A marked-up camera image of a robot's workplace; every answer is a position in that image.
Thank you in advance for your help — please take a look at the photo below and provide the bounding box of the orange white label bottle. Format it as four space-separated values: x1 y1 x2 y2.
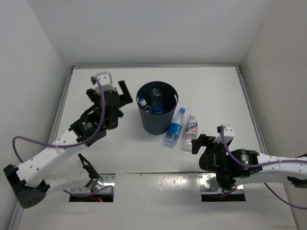
182 115 198 152

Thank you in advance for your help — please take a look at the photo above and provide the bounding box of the short blue label bottle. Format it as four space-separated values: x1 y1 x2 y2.
150 88 164 115

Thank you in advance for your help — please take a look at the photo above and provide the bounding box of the clear crushed plastic bottle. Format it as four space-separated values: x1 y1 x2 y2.
138 98 152 114

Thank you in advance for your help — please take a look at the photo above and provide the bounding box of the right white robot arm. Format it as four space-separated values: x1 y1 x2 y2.
191 130 307 191

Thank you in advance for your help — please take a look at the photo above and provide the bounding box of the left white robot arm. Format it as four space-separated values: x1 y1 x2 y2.
3 77 133 209

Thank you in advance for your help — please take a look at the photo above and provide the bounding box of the dark grey plastic bin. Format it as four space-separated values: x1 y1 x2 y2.
136 81 178 135

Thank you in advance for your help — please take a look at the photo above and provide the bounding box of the tall blue cap bottle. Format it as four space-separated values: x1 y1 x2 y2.
164 107 186 148

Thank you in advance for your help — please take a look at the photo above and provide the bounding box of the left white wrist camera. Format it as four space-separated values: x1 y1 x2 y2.
91 71 116 92

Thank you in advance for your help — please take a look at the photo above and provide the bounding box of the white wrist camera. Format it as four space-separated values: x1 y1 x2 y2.
214 124 235 145
91 71 116 92

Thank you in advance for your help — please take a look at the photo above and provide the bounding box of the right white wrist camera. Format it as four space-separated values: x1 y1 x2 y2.
214 124 235 145

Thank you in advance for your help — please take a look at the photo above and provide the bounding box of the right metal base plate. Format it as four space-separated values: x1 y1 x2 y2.
199 173 230 195

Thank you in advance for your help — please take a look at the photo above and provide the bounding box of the metal base plate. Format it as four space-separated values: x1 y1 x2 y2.
85 174 116 194
199 173 230 195

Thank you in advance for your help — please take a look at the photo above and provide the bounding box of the right aluminium frame rail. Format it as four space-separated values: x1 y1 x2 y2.
235 66 270 155

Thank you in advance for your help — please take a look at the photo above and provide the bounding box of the aluminium frame rail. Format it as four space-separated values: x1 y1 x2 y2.
7 67 73 230
235 66 270 155

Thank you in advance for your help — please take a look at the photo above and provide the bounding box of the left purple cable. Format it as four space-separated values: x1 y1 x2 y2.
12 76 115 197

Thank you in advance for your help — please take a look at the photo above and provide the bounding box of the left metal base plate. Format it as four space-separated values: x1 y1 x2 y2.
85 174 116 194

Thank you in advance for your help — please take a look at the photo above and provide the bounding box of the left aluminium frame rail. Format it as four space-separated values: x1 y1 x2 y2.
7 67 73 230

